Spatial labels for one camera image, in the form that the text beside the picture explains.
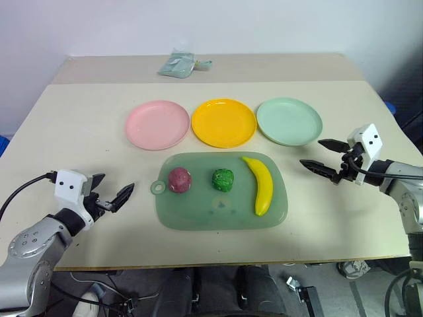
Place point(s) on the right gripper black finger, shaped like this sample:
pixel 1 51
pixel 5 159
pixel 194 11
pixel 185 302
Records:
pixel 333 144
pixel 319 167

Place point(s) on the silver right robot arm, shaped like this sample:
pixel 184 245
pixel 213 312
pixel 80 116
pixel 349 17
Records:
pixel 404 195

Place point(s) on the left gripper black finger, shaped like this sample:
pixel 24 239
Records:
pixel 98 181
pixel 123 198

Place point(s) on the grey sneaker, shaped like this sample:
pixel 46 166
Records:
pixel 353 269

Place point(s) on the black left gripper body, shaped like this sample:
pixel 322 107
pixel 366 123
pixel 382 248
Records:
pixel 96 206

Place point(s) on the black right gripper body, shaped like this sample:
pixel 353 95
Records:
pixel 348 165

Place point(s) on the black fabric object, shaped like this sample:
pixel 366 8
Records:
pixel 404 99

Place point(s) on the yellow plastic plate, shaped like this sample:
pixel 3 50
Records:
pixel 224 122

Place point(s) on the light green plastic plate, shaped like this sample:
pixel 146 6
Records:
pixel 289 121

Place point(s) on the translucent green cutting board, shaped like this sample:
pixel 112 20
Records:
pixel 198 211

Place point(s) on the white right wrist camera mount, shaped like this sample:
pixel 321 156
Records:
pixel 371 142

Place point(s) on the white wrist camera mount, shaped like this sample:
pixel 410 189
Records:
pixel 69 186
pixel 371 142

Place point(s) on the dark red round fruit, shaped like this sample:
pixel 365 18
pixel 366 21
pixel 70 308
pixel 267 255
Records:
pixel 180 180

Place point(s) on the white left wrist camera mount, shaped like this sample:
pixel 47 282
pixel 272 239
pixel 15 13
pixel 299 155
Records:
pixel 69 186

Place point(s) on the small blue object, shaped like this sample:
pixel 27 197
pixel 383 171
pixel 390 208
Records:
pixel 391 108

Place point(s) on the white shoe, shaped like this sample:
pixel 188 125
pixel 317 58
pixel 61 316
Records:
pixel 85 305

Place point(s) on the blue ribbed object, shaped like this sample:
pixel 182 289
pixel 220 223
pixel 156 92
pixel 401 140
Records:
pixel 3 143

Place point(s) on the yellow banana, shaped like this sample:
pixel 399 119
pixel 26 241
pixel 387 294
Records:
pixel 262 185

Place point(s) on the green toy vegetable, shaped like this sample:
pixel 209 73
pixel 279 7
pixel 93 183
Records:
pixel 223 180

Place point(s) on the clear bag of green items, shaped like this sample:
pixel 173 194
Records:
pixel 176 66

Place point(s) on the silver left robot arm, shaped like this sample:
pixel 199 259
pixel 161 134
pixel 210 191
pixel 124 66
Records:
pixel 31 241

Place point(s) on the black metal stand foot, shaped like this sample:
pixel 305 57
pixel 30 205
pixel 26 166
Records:
pixel 309 297

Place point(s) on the pink plastic plate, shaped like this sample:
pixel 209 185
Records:
pixel 157 125

